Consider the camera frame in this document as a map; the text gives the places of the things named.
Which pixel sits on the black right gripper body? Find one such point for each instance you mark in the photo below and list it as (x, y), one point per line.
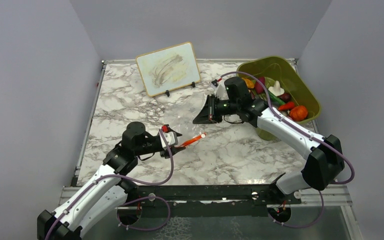
(225, 107)

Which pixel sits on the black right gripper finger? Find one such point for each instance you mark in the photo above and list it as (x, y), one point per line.
(210, 103)
(205, 116)

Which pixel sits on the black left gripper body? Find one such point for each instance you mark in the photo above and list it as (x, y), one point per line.
(150, 146)

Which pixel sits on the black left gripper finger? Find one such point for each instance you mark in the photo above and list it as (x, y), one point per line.
(177, 134)
(173, 150)

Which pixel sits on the clear zip bag orange zipper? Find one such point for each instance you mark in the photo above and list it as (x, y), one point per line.
(191, 133)

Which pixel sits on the magenta toy beet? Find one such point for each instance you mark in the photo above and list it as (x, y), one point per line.
(259, 86)

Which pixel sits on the white toy mushroom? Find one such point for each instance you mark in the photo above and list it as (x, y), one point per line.
(276, 89)

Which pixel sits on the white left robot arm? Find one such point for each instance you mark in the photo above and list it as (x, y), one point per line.
(109, 187)

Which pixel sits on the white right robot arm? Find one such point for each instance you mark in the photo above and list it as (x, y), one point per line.
(322, 154)

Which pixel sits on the orange yellow toy pepper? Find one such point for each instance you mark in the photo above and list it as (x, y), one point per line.
(249, 83)

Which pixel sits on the green toy cucumber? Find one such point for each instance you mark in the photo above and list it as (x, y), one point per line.
(272, 99)

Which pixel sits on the yellow framed whiteboard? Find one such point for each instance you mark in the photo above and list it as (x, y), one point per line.
(168, 69)

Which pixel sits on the dark maroon toy plum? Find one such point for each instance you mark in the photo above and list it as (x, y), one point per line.
(285, 97)

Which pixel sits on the olive green plastic bin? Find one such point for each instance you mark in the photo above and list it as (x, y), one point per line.
(284, 84)

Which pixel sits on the red toy chili pepper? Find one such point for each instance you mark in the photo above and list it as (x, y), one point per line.
(287, 106)

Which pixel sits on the orange toy pumpkin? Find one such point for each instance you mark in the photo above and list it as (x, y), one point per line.
(298, 113)

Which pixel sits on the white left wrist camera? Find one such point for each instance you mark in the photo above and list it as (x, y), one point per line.
(167, 138)

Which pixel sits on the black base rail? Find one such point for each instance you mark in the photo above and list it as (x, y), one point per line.
(195, 201)

